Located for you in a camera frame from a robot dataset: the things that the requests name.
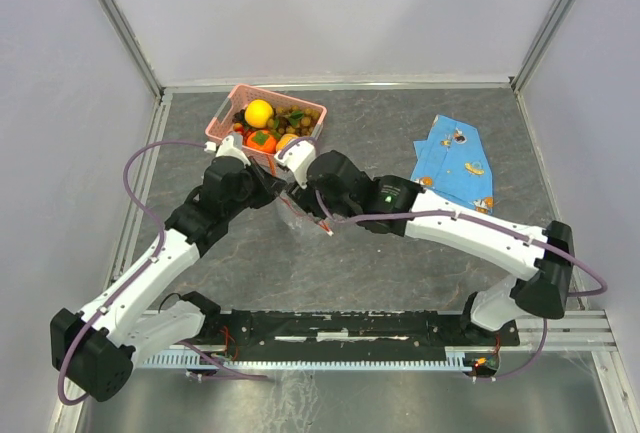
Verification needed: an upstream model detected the yellow orange peach toy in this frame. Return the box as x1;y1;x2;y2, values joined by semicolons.
276;133;298;152

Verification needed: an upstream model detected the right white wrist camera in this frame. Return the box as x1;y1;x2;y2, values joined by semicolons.
275;137;317;189

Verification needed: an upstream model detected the dark grape bunch toy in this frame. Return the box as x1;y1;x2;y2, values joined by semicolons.
233;109;246;124

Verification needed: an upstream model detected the blue cartoon cloth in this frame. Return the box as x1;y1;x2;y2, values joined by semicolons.
410;115;494;214

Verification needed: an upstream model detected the green longan bunch toy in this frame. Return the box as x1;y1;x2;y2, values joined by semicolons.
266;105;321;136

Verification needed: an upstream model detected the yellow lemon toy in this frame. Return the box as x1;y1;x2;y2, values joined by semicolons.
245;99;274;129

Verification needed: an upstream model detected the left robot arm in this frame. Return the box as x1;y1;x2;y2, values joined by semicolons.
50;157;286;406

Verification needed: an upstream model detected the orange persimmon toy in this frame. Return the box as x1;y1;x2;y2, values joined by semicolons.
245;130;278;154

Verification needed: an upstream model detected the light blue cable duct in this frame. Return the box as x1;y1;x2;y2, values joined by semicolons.
141;348;472;372

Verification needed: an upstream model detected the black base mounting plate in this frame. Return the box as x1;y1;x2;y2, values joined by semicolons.
195;310;520;363

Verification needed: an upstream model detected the clear zip top bag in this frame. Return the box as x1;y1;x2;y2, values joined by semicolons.
275;193;334;237

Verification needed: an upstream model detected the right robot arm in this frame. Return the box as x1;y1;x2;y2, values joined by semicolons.
276;142;573;344

